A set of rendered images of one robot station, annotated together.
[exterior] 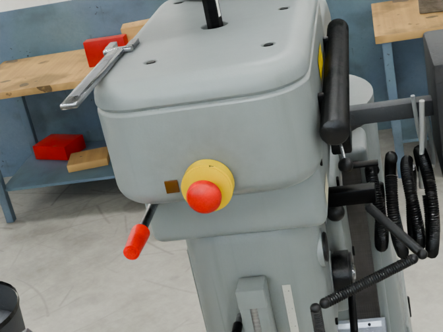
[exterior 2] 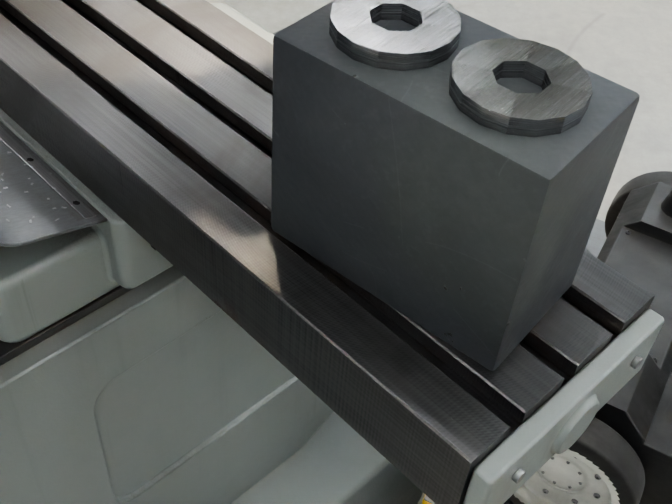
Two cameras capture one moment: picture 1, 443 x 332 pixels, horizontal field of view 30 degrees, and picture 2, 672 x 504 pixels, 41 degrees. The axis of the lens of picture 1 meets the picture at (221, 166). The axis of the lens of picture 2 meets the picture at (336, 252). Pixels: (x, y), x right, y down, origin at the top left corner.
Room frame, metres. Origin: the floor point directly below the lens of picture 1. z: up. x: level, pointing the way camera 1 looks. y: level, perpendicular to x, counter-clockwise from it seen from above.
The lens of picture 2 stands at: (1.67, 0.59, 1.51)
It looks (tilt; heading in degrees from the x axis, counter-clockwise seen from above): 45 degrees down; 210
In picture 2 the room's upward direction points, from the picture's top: 5 degrees clockwise
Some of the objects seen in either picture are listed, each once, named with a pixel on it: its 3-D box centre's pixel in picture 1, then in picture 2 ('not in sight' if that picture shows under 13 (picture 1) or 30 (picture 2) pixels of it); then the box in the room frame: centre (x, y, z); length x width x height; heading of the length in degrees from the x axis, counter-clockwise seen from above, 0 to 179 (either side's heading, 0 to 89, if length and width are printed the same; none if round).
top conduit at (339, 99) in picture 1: (333, 71); not in sight; (1.10, -0.18, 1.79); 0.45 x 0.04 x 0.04; 167
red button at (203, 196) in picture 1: (204, 194); not in sight; (0.85, 0.03, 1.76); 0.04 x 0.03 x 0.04; 77
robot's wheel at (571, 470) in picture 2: not in sight; (562, 469); (0.96, 0.54, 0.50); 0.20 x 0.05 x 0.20; 94
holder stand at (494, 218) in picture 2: not in sight; (436, 162); (1.19, 0.39, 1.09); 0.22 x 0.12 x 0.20; 84
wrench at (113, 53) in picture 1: (99, 70); not in sight; (0.97, 0.12, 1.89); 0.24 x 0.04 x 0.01; 167
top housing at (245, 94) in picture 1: (227, 77); not in sight; (1.11, -0.03, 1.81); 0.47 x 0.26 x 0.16; 167
